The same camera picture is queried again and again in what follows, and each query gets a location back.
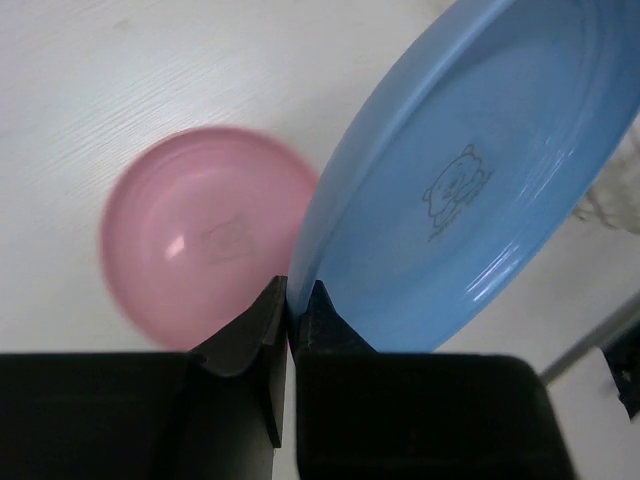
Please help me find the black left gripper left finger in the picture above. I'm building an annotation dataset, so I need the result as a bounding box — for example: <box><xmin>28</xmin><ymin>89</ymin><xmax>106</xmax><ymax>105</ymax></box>
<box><xmin>1</xmin><ymin>277</ymin><xmax>287</xmax><ymax>479</ymax></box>

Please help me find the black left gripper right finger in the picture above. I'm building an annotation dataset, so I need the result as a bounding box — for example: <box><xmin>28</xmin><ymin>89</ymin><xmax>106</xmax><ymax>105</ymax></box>
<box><xmin>292</xmin><ymin>283</ymin><xmax>576</xmax><ymax>480</ymax></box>

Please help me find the pink plastic plate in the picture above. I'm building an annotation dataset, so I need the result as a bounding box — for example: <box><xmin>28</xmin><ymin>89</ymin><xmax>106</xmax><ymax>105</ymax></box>
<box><xmin>99</xmin><ymin>126</ymin><xmax>318</xmax><ymax>351</ymax></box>

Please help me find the blue plastic plate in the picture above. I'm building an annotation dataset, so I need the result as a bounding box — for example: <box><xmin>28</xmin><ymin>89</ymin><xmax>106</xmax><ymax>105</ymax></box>
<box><xmin>287</xmin><ymin>1</ymin><xmax>639</xmax><ymax>352</ymax></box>

